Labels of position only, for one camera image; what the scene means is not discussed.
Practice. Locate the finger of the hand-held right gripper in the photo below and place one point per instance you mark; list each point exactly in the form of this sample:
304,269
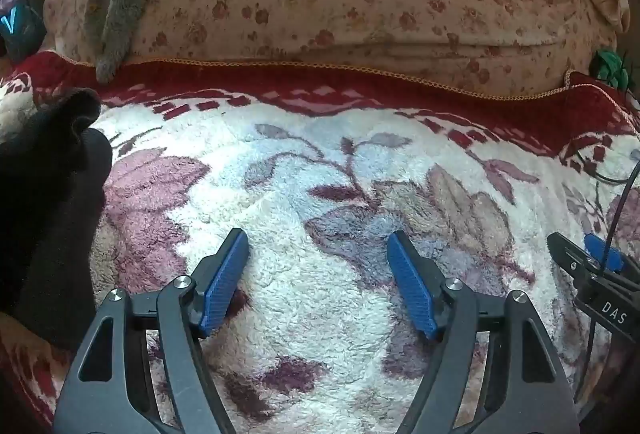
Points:
570,256
602,251

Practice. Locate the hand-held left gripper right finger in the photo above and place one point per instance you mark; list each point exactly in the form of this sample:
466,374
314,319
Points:
412,286

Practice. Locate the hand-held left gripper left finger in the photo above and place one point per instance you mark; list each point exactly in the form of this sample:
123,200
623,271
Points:
225,284

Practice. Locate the black pants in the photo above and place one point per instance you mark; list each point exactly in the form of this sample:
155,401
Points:
45,214

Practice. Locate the white red floral plush blanket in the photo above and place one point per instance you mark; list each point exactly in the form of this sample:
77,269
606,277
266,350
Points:
310,154

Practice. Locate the green crumpled item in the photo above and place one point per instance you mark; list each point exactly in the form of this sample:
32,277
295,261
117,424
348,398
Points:
607,66

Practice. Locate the dark bag with teal mark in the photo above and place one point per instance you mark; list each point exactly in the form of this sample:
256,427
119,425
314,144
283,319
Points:
12,21

